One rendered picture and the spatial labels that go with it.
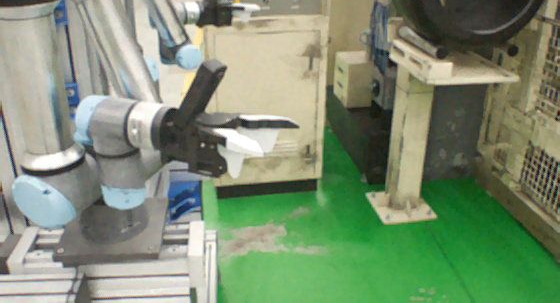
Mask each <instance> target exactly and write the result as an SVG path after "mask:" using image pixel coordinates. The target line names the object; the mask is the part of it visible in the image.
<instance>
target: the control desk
mask: <svg viewBox="0 0 560 303"><path fill-rule="evenodd" d="M234 3H241V4H255V5H257V6H258V7H260V8H261V10H257V11H251V14H250V17H249V19H248V21H247V22H242V21H241V20H240V17H239V16H235V15H233V13H232V15H233V20H232V26H229V27H221V28H217V27H216V26H213V25H206V26H203V28H202V42H203V59H204V61H207V60H211V59H215V58H216V59H218V60H219V61H220V62H222V63H223V64H224V65H226V66H227V67H228V69H227V71H226V73H225V75H224V78H223V80H222V81H221V83H220V84H219V86H218V87H217V89H216V91H215V93H214V95H213V97H212V99H211V100H210V101H209V103H208V105H207V107H206V112H207V113H210V112H226V113H250V114H262V115H268V116H275V117H281V118H288V119H290V120H292V121H294V122H295V123H297V124H299V125H300V129H280V130H279V133H278V134H277V137H276V140H275V143H274V146H273V148H272V150H271V151H270V152H268V153H265V156H264V157H258V156H252V155H247V154H245V155H244V159H243V163H242V166H241V170H240V173H239V176H238V177H237V178H234V177H232V176H231V175H230V172H229V167H228V172H226V173H225V174H223V175H222V174H220V178H214V177H212V181H213V186H215V192H216V199H217V200H221V199H231V198H243V197H255V196H267V195H277V194H289V193H301V192H312V191H317V186H318V178H319V177H321V168H322V146H323V125H324V104H325V83H326V62H327V42H328V28H327V21H328V19H327V18H326V17H328V4H329V0H233V3H232V4H234Z"/></svg>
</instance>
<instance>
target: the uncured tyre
mask: <svg viewBox="0 0 560 303"><path fill-rule="evenodd" d="M392 2H393V4H394V6H395V8H396V10H397V12H398V14H399V15H400V17H401V18H402V19H403V20H404V21H405V22H406V23H407V24H408V25H409V26H410V27H411V28H412V29H413V30H415V31H416V32H418V33H420V34H422V35H424V36H425V37H427V38H428V39H430V40H432V41H434V42H436V43H437V44H439V45H441V46H444V47H445V48H448V49H452V50H458V51H479V50H484V49H488V48H494V47H496V46H499V45H500V44H502V43H504V42H506V41H508V40H509V39H512V38H513V37H515V36H516V34H518V33H519V32H520V31H521V30H523V29H524V28H525V27H526V26H527V25H528V24H529V23H530V21H531V20H532V19H533V18H534V17H535V16H536V15H537V12H538V10H539V9H540V8H541V7H542V5H543V2H544V0H476V1H475V2H473V3H472V4H471V5H470V6H469V7H467V8H466V9H462V10H460V11H459V12H456V13H452V14H447V12H446V11H445V9H444V7H443V5H442V2H441V0H392Z"/></svg>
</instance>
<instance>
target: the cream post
mask: <svg viewBox="0 0 560 303"><path fill-rule="evenodd" d="M441 2H442V5H443V7H444V4H445V0H441ZM433 91H434V86H426V85H425V84H423V83H422V81H420V80H419V79H418V78H416V77H415V76H414V75H412V74H411V73H409V72H408V71H407V70H405V69H404V68H403V67H402V66H401V65H400V64H399V65H398V74H397V82H396V91H395V101H394V109H393V118H392V128H391V136H390V154H389V165H388V172H387V181H386V191H385V195H387V194H389V200H388V205H389V207H390V208H391V210H392V211H394V212H395V211H404V209H405V201H406V200H408V201H409V205H410V210H412V209H417V207H418V200H419V193H420V187H421V180H422V173H423V166H424V160H425V153H426V139H427V133H428V125H429V118H430V112H431V105H432V98H433Z"/></svg>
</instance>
